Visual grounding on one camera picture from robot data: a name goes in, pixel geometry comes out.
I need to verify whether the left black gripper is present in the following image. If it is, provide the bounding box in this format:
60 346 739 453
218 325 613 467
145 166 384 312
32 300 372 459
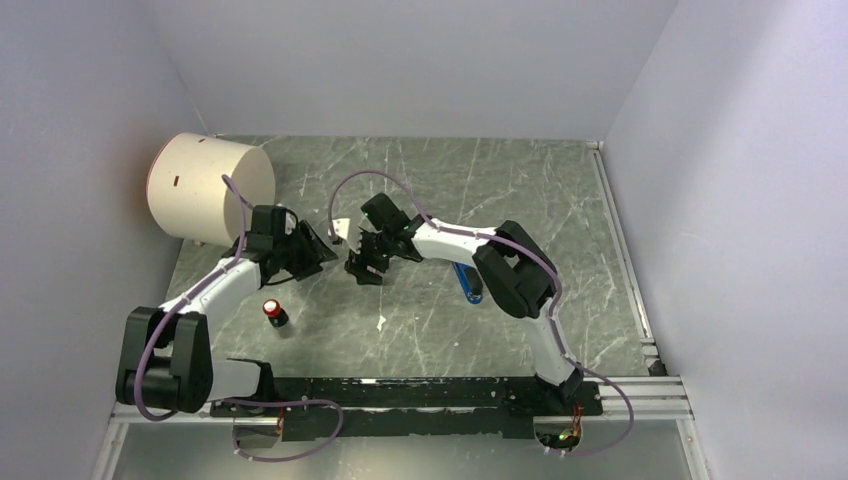
273 219 336 281

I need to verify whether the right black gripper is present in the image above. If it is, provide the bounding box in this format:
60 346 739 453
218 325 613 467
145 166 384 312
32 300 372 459
344 226 395 286

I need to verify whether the blue black stapler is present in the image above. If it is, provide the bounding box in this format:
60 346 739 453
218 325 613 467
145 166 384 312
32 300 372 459
452 262 484 305

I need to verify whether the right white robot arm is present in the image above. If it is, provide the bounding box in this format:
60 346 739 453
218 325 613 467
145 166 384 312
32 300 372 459
328 193 583 414

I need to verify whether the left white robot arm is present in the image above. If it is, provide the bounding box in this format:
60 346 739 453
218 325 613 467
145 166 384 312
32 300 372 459
115 205 338 421

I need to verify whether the black bottle red cap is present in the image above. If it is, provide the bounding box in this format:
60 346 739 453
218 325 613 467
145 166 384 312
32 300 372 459
262 299 290 328

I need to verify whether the cream cylindrical container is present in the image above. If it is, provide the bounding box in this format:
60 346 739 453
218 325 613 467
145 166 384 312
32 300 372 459
145 133 276 247

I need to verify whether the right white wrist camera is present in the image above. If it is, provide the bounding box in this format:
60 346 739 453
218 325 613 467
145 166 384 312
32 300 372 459
328 218 360 247

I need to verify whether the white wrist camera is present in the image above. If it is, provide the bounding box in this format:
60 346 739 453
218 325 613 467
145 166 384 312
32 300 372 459
270 206 299 236
328 218 360 247

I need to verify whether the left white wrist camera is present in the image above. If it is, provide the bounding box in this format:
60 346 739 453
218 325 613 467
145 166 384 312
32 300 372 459
270 206 299 236

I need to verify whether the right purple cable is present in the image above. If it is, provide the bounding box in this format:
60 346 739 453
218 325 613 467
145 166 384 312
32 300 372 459
327 170 636 458

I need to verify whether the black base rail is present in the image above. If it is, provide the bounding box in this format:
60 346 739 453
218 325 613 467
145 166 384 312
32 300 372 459
211 376 603 441

